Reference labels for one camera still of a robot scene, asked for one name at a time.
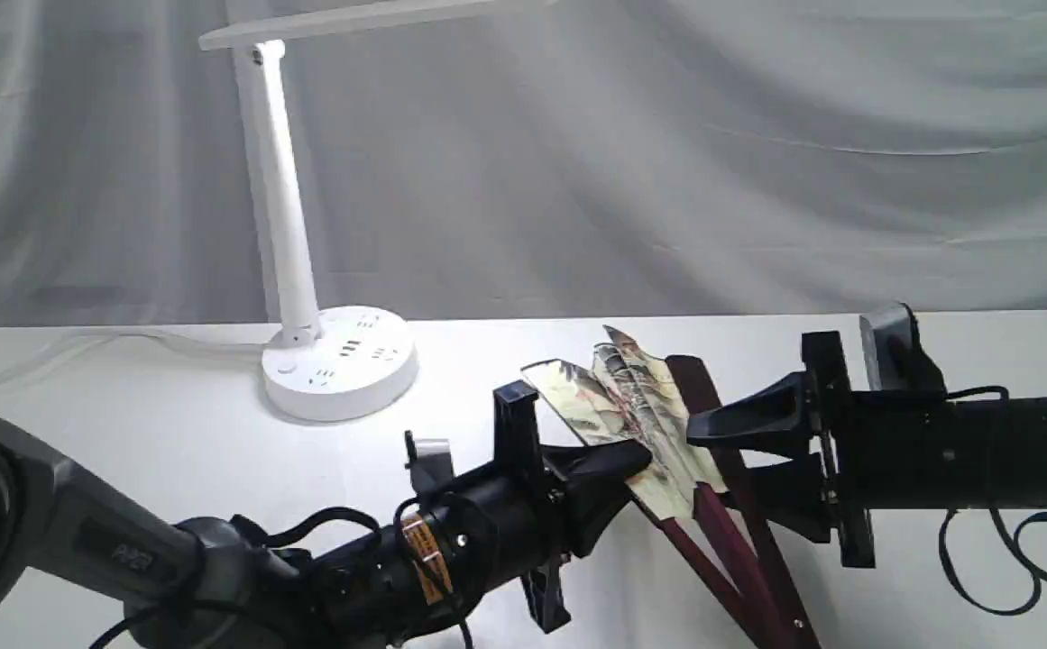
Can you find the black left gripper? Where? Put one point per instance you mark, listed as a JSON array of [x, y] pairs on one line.
[[448, 547]]

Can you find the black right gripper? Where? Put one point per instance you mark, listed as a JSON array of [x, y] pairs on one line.
[[893, 450]]

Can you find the painted paper folding fan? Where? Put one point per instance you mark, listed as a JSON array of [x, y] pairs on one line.
[[629, 394]]

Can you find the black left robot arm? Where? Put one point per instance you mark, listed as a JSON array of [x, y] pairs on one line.
[[202, 583]]

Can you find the white desk lamp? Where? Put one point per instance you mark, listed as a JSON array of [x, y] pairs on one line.
[[322, 365]]

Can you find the grey backdrop curtain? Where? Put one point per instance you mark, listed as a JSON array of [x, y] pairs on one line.
[[592, 158]]

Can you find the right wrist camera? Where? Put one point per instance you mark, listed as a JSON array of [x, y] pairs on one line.
[[893, 352]]

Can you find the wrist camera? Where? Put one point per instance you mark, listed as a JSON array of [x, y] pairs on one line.
[[429, 461], [893, 352]]

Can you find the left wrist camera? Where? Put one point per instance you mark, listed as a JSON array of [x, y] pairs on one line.
[[429, 461]]

